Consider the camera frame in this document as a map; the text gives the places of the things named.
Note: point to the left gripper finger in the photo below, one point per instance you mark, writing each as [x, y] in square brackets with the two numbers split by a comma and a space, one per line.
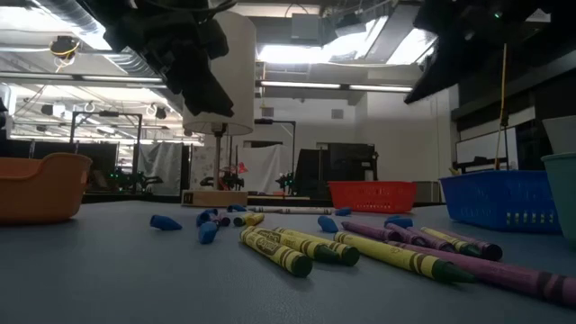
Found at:
[220, 103]
[195, 96]

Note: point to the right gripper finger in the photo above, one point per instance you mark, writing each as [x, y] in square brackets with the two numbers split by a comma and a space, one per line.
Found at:
[441, 72]

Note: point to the white crayon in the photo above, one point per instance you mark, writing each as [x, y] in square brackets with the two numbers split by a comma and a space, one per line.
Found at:
[310, 210]
[265, 209]

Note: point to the blue eraser cap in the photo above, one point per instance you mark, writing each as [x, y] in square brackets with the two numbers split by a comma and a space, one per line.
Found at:
[395, 217]
[164, 222]
[208, 232]
[204, 219]
[236, 208]
[398, 223]
[212, 211]
[343, 212]
[327, 224]

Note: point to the golden yellow crayon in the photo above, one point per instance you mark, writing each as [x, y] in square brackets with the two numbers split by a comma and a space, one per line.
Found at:
[252, 219]

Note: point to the yellow-green crayon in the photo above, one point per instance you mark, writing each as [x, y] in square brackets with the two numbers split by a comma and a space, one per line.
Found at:
[450, 241]
[274, 252]
[348, 254]
[288, 240]
[396, 256]

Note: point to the white shade table lamp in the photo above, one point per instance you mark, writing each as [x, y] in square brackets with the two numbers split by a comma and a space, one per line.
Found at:
[243, 90]

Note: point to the black pole stand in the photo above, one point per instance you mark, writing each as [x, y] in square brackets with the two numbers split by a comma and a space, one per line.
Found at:
[270, 121]

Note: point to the long ceiling light fixture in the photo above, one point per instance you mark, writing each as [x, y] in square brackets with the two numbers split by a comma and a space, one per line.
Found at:
[387, 88]

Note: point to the grey hanging sheet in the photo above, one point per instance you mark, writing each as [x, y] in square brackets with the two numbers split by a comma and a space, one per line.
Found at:
[164, 166]

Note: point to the white hanging sheet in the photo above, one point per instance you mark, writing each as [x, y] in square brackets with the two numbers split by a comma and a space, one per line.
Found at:
[265, 166]

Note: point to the whiteboard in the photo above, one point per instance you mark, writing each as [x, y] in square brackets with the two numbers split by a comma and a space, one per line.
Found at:
[481, 148]

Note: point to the black ceiling reel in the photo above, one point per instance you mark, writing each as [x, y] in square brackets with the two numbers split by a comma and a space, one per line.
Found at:
[64, 47]

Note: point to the grey box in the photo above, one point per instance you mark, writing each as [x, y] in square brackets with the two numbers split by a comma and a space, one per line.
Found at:
[429, 192]

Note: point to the blue slotted basket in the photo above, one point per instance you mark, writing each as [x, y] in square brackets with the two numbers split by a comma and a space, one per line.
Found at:
[495, 193]

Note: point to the black cabinet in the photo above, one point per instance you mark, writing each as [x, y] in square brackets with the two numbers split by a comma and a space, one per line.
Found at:
[342, 166]

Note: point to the red slotted basket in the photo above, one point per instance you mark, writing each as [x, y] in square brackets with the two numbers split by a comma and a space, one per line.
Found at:
[373, 196]

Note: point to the teal plastic bin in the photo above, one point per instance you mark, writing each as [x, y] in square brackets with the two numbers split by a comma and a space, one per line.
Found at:
[562, 198]

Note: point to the orange plastic bin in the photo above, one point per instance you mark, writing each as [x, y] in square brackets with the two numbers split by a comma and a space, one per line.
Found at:
[40, 189]

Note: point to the silver ventilation duct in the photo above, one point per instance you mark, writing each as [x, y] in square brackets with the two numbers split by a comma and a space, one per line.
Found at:
[135, 67]

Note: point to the black metal frame stand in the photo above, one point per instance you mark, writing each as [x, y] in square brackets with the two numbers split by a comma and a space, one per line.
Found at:
[108, 114]

